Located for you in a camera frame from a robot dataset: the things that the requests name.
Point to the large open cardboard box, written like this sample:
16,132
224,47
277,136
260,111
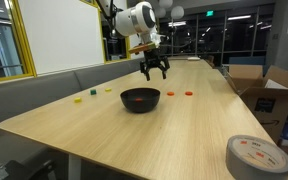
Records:
277,130

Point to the white paper sheet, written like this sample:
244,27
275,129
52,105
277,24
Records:
275,84

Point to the blue sofa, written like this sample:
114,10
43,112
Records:
247,60

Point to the black bowl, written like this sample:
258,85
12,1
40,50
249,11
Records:
140,106

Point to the green block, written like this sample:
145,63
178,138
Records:
93,92

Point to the orange disc with hole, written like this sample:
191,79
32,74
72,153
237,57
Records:
188,93
170,93
138,99

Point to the white globe pendant lamp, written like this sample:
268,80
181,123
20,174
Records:
178,13
166,3
160,13

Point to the wooden camera mount plate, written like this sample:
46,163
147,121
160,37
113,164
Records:
140,49

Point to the white board panel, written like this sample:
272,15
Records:
60,33

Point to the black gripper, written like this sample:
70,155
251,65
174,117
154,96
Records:
152,57

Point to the green exit sign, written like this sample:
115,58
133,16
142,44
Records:
210,13

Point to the yellow framed window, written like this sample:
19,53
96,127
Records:
102,43
26,50

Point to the grey bench sofa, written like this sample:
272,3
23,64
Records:
34,96

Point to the long wooden table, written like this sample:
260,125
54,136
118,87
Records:
180,58

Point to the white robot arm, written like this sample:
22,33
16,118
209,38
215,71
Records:
130,21

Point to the wooden chair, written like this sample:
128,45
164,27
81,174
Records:
210,60

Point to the white table leg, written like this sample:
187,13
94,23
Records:
74,168

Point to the grey duct tape roll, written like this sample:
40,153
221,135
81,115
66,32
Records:
237,160

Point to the yellow block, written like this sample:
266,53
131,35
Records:
108,89
78,100

